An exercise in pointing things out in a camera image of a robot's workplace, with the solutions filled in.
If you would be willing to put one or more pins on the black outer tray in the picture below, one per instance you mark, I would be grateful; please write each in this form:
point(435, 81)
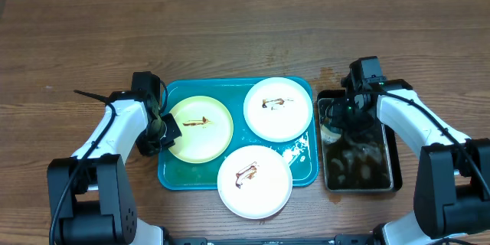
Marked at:
point(395, 165)

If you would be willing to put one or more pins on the white plate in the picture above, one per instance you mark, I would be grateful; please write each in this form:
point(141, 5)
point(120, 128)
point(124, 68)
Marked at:
point(277, 109)
point(254, 182)

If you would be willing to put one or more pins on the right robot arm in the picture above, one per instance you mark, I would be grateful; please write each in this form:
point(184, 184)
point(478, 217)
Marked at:
point(451, 195)

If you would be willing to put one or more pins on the teal plastic tray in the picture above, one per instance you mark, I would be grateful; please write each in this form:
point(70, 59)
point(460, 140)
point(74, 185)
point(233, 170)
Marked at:
point(240, 133)

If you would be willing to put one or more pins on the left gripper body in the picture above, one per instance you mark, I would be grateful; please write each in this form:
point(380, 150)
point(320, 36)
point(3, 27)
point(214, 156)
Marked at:
point(161, 135)

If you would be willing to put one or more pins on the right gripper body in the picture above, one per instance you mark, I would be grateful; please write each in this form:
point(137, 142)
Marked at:
point(351, 118)

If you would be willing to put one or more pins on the white plate bottom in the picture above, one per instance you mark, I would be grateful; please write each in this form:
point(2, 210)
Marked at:
point(254, 182)

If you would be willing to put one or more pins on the white plate top right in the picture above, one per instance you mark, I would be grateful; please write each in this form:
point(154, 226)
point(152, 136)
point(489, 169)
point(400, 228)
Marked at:
point(277, 109)

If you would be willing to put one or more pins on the metal pan with dirty water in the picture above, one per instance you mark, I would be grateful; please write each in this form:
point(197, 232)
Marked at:
point(359, 162)

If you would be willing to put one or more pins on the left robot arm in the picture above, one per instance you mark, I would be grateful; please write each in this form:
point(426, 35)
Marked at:
point(90, 196)

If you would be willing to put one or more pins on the green yellow sponge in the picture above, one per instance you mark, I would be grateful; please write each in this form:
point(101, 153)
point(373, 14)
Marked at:
point(330, 134)

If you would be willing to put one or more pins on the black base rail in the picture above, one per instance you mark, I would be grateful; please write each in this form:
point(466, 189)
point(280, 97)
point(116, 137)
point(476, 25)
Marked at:
point(341, 239)

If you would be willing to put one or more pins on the yellow-green plate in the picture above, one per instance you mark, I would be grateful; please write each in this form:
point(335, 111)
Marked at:
point(206, 128)

